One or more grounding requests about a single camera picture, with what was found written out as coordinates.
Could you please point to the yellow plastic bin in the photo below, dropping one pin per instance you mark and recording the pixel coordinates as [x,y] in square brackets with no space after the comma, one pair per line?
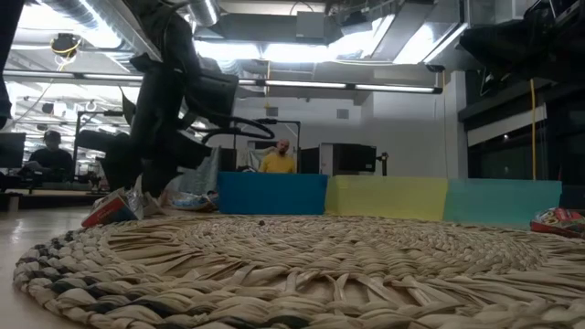
[386,198]

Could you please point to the background black robot arm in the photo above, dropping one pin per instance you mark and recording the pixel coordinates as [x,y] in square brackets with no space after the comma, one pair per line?
[96,141]

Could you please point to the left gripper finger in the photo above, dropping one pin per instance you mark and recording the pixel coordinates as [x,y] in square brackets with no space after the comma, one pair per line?
[160,160]
[125,166]

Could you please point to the person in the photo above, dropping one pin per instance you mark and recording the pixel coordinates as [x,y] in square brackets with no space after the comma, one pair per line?
[52,160]
[278,164]

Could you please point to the blue wrapper granola bar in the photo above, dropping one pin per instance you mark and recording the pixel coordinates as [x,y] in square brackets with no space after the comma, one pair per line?
[189,202]

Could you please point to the silver printed granola bar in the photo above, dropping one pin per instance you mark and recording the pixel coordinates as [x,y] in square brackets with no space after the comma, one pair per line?
[107,212]

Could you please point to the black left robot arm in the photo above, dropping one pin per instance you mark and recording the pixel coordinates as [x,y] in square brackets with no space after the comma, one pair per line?
[160,27]

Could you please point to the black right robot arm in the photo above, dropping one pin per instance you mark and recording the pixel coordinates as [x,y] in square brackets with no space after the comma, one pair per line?
[525,41]

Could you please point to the long linear ceiling light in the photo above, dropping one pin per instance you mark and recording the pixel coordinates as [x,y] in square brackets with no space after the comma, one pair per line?
[301,84]

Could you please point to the red colourful granola bar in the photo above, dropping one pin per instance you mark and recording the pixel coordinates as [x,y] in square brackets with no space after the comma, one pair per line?
[557,221]

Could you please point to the silver air duct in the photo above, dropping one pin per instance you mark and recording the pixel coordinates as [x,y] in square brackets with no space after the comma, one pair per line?
[203,11]

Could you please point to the blue plastic bin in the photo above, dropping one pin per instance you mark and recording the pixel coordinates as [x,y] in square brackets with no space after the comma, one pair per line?
[272,194]

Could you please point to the round woven straw placemat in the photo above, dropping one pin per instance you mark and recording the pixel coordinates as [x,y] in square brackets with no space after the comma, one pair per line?
[292,274]

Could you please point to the light grey cloth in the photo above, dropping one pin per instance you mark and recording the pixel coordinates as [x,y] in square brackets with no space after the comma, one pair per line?
[201,176]

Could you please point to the teal plastic bin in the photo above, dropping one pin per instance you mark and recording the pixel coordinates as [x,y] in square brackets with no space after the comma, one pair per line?
[503,203]

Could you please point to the black computer monitor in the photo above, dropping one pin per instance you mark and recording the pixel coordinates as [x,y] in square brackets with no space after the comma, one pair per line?
[354,157]
[311,160]
[11,150]

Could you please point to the black camera stand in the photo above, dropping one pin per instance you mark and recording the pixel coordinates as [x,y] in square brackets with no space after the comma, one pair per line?
[384,166]

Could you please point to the wooden background table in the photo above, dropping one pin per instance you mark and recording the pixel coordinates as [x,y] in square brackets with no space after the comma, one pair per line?
[45,194]

